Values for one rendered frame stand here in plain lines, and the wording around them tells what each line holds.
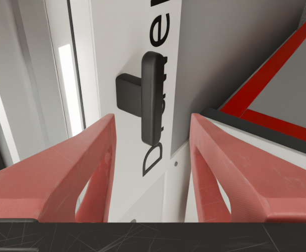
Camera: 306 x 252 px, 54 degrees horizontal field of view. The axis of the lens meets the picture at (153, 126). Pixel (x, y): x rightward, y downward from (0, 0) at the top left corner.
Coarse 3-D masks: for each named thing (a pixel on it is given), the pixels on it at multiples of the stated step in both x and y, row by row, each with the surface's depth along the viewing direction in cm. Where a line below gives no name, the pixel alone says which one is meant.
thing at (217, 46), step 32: (192, 0) 31; (224, 0) 38; (256, 0) 49; (288, 0) 67; (192, 32) 34; (224, 32) 42; (256, 32) 55; (288, 32) 80; (192, 64) 37; (224, 64) 47; (256, 64) 63; (192, 96) 40; (224, 96) 52
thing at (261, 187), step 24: (192, 120) 12; (192, 144) 12; (216, 144) 8; (240, 144) 8; (192, 168) 12; (216, 168) 8; (240, 168) 7; (264, 168) 7; (288, 168) 7; (216, 192) 11; (240, 192) 6; (264, 192) 6; (288, 192) 6; (216, 216) 11; (240, 216) 7; (264, 216) 5; (288, 216) 5
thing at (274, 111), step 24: (288, 48) 62; (264, 72) 52; (288, 72) 53; (240, 96) 45; (264, 96) 46; (288, 96) 46; (216, 120) 38; (240, 120) 38; (264, 120) 40; (288, 120) 40; (264, 144) 35; (288, 144) 34; (192, 192) 46; (192, 216) 49
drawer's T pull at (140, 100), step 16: (144, 64) 20; (160, 64) 20; (128, 80) 21; (144, 80) 20; (160, 80) 20; (128, 96) 22; (144, 96) 21; (160, 96) 21; (128, 112) 23; (144, 112) 22; (160, 112) 22; (144, 128) 22; (160, 128) 23
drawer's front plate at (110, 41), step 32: (96, 0) 18; (128, 0) 20; (96, 32) 19; (128, 32) 22; (96, 64) 20; (128, 64) 23; (96, 96) 21; (128, 128) 26; (128, 160) 28; (160, 160) 34; (128, 192) 30
